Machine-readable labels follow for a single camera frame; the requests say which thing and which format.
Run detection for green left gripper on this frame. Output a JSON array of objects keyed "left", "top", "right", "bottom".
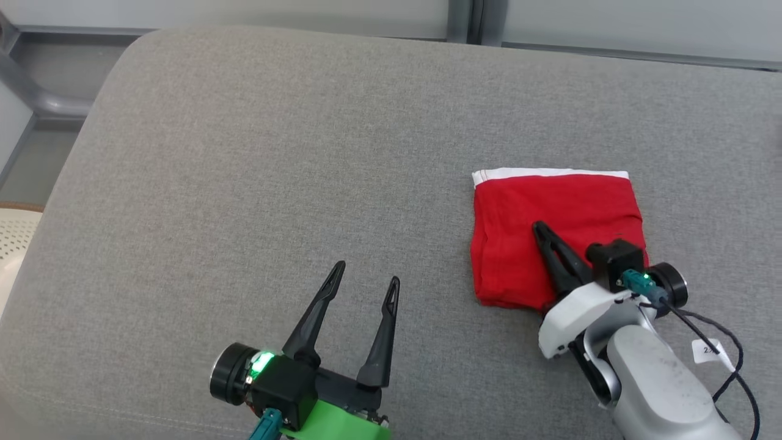
[{"left": 210, "top": 261, "right": 401, "bottom": 440}]

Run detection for cream perforated laundry basket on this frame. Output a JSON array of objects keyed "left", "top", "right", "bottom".
[{"left": 0, "top": 203, "right": 45, "bottom": 318}]

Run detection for red shorts with chest logo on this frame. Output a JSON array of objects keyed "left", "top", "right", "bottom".
[{"left": 470, "top": 168, "right": 647, "bottom": 310}]

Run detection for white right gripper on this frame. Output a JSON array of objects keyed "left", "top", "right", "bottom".
[{"left": 532, "top": 221, "right": 688, "bottom": 359}]

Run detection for white cable tag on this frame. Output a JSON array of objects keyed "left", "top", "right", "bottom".
[{"left": 692, "top": 338, "right": 734, "bottom": 372}]

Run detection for grey fabric sofa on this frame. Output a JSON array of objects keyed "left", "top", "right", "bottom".
[{"left": 0, "top": 26, "right": 782, "bottom": 440}]

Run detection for left camera cable teal plug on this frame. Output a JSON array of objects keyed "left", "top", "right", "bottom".
[{"left": 247, "top": 408, "right": 283, "bottom": 440}]

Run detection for grey curved metal partition foot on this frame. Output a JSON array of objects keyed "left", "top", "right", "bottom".
[{"left": 0, "top": 12, "right": 93, "bottom": 120}]

